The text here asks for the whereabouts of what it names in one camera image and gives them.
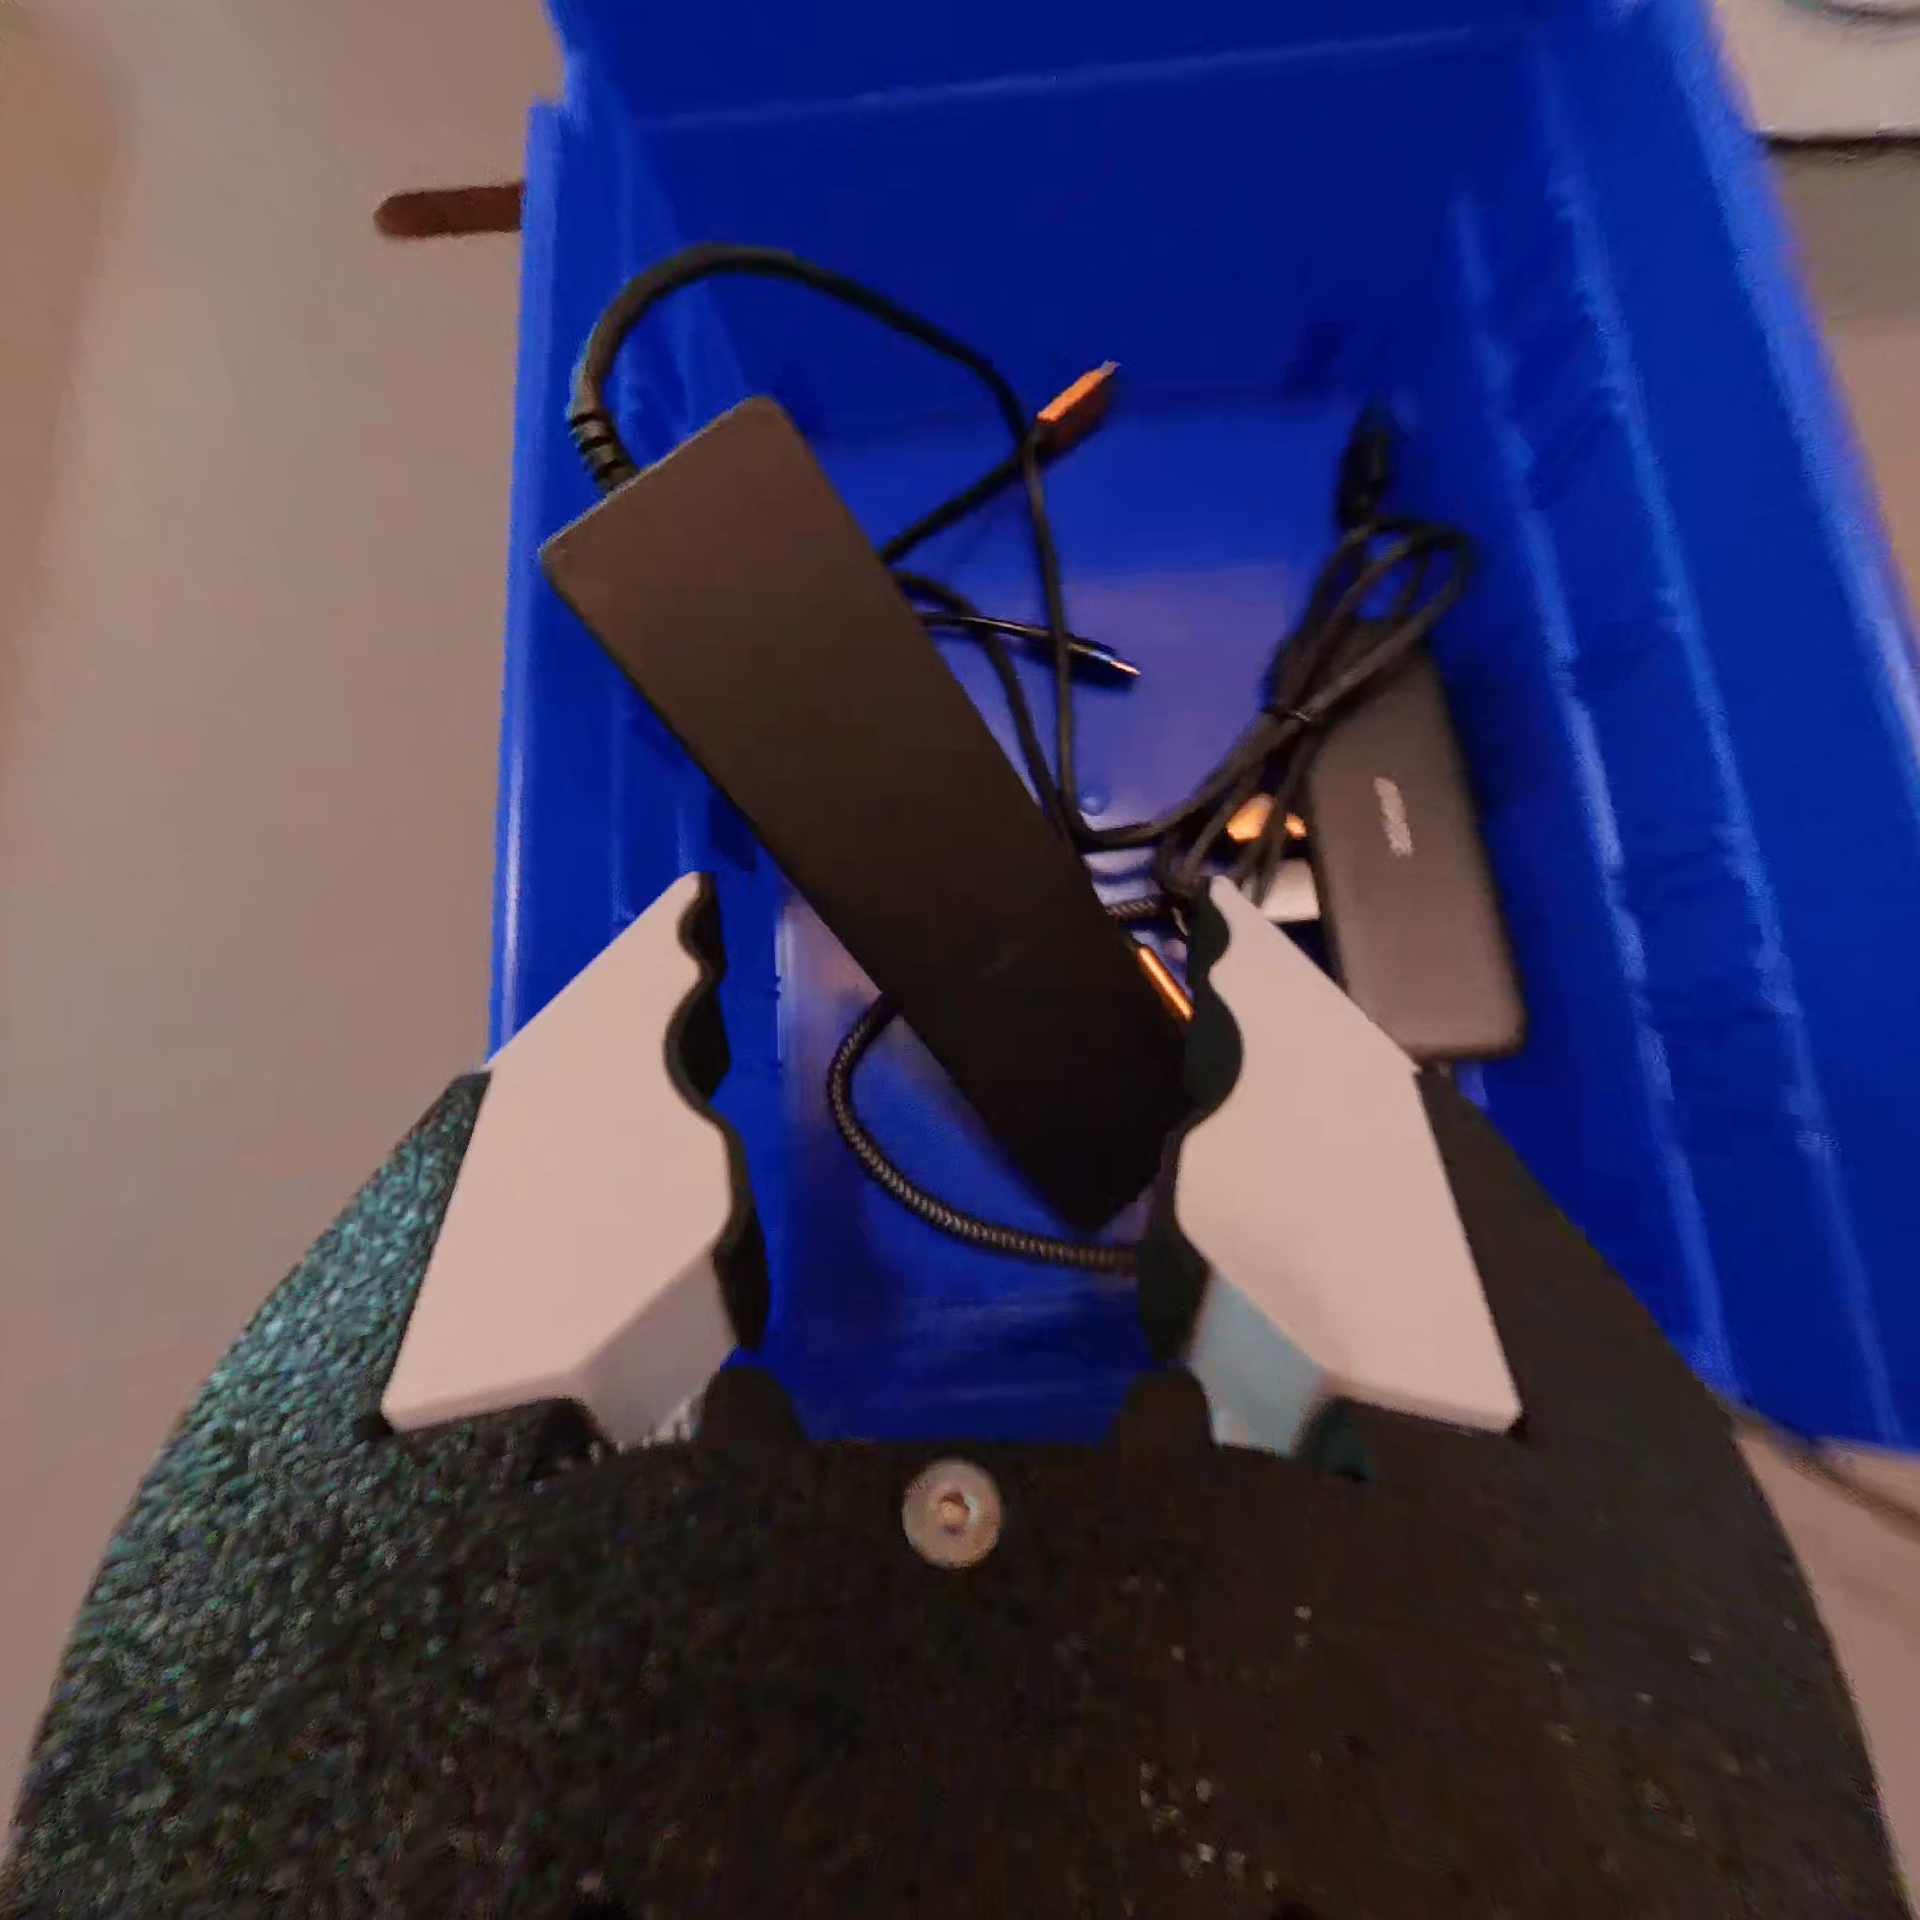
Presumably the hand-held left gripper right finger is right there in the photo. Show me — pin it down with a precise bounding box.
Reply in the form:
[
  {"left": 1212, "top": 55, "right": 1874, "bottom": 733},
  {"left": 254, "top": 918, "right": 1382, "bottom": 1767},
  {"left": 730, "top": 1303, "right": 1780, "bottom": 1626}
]
[{"left": 1138, "top": 878, "right": 1527, "bottom": 1460}]

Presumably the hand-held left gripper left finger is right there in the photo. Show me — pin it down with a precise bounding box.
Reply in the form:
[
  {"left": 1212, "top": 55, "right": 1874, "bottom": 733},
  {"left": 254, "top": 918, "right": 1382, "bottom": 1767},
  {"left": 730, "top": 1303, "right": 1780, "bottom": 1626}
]
[{"left": 379, "top": 874, "right": 775, "bottom": 1447}]

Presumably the braided cable with copper plug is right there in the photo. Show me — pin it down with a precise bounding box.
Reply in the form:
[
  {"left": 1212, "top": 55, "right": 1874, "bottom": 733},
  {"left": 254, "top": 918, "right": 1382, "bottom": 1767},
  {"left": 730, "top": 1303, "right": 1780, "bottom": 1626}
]
[{"left": 826, "top": 942, "right": 1198, "bottom": 1281}]

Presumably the black rounded usb hub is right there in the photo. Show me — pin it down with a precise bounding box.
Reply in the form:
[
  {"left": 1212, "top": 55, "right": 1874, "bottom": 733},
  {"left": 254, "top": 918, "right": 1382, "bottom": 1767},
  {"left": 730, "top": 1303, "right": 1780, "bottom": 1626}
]
[{"left": 1299, "top": 656, "right": 1528, "bottom": 1065}]

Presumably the black seven-port usb hub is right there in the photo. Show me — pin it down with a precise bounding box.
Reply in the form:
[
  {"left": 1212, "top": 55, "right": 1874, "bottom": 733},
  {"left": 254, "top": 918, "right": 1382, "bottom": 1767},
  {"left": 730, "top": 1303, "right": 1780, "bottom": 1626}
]
[{"left": 538, "top": 397, "right": 1198, "bottom": 1234}]

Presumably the black cable with orange plug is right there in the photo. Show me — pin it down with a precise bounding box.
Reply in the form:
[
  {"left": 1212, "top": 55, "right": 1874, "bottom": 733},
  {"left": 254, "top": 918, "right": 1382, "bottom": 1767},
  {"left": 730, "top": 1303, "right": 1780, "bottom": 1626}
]
[{"left": 877, "top": 359, "right": 1125, "bottom": 849}]

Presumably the blue plastic bin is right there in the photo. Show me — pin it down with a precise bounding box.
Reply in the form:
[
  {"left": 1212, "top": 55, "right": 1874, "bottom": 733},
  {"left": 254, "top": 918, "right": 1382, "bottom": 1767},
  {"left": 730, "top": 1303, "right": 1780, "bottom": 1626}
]
[{"left": 484, "top": 0, "right": 1920, "bottom": 1455}]

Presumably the thin black cable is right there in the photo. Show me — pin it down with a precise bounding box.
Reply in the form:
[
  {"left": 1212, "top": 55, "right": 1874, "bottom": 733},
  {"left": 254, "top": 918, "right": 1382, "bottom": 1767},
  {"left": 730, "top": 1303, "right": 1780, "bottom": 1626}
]
[{"left": 902, "top": 573, "right": 1144, "bottom": 682}]

